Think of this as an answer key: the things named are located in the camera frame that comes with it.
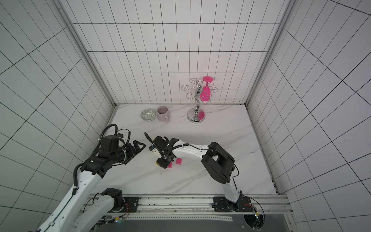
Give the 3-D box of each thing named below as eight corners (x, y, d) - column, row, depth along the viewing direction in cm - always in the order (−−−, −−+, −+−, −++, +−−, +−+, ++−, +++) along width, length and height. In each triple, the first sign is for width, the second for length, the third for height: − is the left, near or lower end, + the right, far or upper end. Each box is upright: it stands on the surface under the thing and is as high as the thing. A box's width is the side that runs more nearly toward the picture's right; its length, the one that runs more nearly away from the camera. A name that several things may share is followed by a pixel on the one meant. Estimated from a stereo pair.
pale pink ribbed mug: (157, 123, 109) (155, 117, 104) (159, 111, 117) (157, 105, 111) (169, 123, 109) (168, 117, 104) (170, 111, 117) (169, 105, 111)
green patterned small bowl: (140, 119, 111) (138, 116, 108) (145, 110, 117) (144, 107, 114) (151, 122, 109) (150, 119, 106) (157, 113, 116) (156, 109, 112)
